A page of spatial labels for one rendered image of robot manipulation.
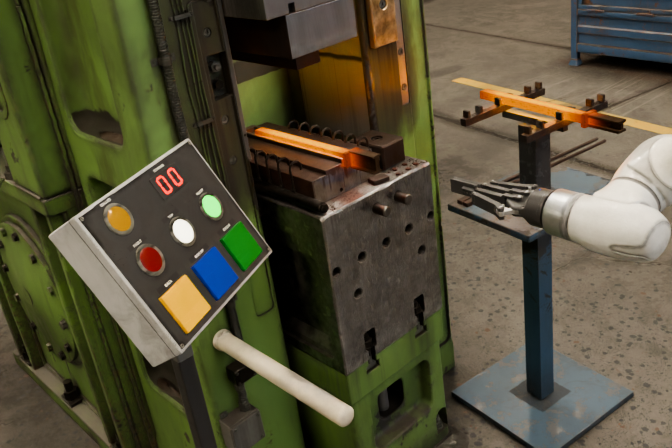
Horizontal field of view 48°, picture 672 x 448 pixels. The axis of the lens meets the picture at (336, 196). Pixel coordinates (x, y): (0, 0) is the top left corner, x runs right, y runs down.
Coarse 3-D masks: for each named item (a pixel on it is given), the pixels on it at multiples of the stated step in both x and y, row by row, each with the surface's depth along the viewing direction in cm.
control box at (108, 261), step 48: (192, 144) 145; (144, 192) 130; (192, 192) 139; (96, 240) 118; (144, 240) 126; (192, 240) 134; (96, 288) 122; (144, 288) 122; (144, 336) 123; (192, 336) 125
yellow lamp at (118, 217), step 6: (114, 210) 123; (120, 210) 124; (108, 216) 122; (114, 216) 123; (120, 216) 124; (126, 216) 125; (114, 222) 122; (120, 222) 123; (126, 222) 124; (120, 228) 123; (126, 228) 124
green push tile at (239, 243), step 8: (240, 224) 144; (232, 232) 142; (240, 232) 143; (248, 232) 145; (224, 240) 139; (232, 240) 141; (240, 240) 142; (248, 240) 144; (232, 248) 140; (240, 248) 142; (248, 248) 143; (256, 248) 145; (232, 256) 140; (240, 256) 141; (248, 256) 142; (256, 256) 144; (240, 264) 140; (248, 264) 141
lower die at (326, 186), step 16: (272, 128) 208; (256, 144) 198; (272, 144) 197; (288, 144) 192; (336, 144) 190; (352, 144) 188; (272, 160) 189; (304, 160) 183; (320, 160) 182; (336, 160) 180; (256, 176) 191; (272, 176) 185; (288, 176) 180; (304, 176) 177; (320, 176) 176; (336, 176) 178; (352, 176) 182; (368, 176) 186; (304, 192) 177; (320, 192) 176; (336, 192) 180
